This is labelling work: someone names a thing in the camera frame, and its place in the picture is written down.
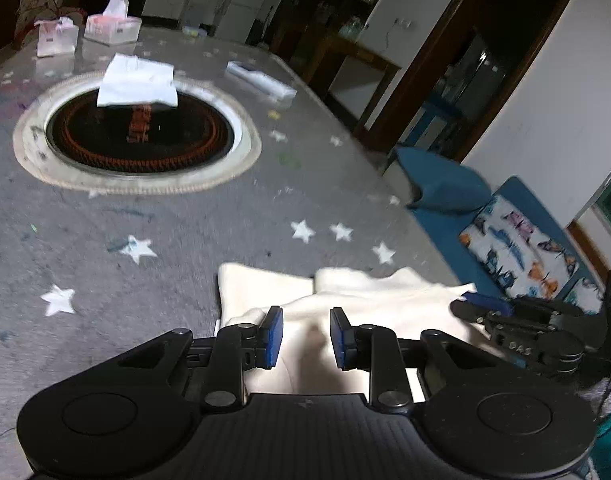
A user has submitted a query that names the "blue sofa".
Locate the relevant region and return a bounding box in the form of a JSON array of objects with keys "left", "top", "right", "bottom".
[{"left": 393, "top": 146, "right": 606, "bottom": 311}]

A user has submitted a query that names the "white refrigerator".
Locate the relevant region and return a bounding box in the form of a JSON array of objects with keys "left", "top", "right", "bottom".
[{"left": 213, "top": 0, "right": 281, "bottom": 43}]

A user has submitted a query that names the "person's teal jacket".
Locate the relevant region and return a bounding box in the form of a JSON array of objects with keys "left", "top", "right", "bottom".
[{"left": 580, "top": 360, "right": 611, "bottom": 480}]

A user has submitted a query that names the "glass jar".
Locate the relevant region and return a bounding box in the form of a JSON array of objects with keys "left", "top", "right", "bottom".
[{"left": 338, "top": 17, "right": 363, "bottom": 41}]

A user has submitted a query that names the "white tissue paper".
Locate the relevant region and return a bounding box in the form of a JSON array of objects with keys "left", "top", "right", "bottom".
[{"left": 96, "top": 53, "right": 180, "bottom": 108}]

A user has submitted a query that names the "pink tissue box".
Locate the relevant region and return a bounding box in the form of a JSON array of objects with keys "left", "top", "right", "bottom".
[{"left": 84, "top": 0, "right": 143, "bottom": 44}]

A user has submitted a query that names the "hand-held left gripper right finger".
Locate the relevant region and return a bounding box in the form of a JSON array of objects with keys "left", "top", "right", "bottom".
[{"left": 329, "top": 306, "right": 503, "bottom": 413}]

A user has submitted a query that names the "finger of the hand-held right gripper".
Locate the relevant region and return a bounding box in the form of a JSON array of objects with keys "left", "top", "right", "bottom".
[
  {"left": 463, "top": 292, "right": 583, "bottom": 326},
  {"left": 449, "top": 300, "right": 581, "bottom": 373}
]

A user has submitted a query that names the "round induction cooktop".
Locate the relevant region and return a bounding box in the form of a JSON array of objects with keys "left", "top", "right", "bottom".
[{"left": 13, "top": 72, "right": 262, "bottom": 196}]

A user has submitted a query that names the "white power strip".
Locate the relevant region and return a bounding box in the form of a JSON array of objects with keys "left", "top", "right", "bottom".
[{"left": 226, "top": 60, "right": 297, "bottom": 101}]

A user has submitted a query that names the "cream sweatshirt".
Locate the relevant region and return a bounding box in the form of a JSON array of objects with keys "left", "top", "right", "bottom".
[{"left": 216, "top": 262, "right": 491, "bottom": 393}]

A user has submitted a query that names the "white tissue pack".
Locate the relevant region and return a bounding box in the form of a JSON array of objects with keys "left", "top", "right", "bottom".
[{"left": 34, "top": 16, "right": 80, "bottom": 58}]

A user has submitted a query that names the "wooden side desk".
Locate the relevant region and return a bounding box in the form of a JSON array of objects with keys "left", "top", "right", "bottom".
[{"left": 273, "top": 25, "right": 402, "bottom": 111}]

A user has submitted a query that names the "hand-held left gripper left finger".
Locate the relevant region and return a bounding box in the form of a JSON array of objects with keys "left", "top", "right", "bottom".
[{"left": 114, "top": 305, "right": 285, "bottom": 413}]

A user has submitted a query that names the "wooden doorway frame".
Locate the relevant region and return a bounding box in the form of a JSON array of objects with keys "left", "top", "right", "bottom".
[{"left": 353, "top": 0, "right": 572, "bottom": 163}]

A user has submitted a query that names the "mesh food cover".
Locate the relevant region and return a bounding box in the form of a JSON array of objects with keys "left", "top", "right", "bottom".
[{"left": 13, "top": 0, "right": 86, "bottom": 51}]

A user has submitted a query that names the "butterfly print pillow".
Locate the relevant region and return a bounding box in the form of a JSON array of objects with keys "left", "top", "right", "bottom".
[
  {"left": 565, "top": 279, "right": 606, "bottom": 316},
  {"left": 458, "top": 195, "right": 579, "bottom": 301}
]

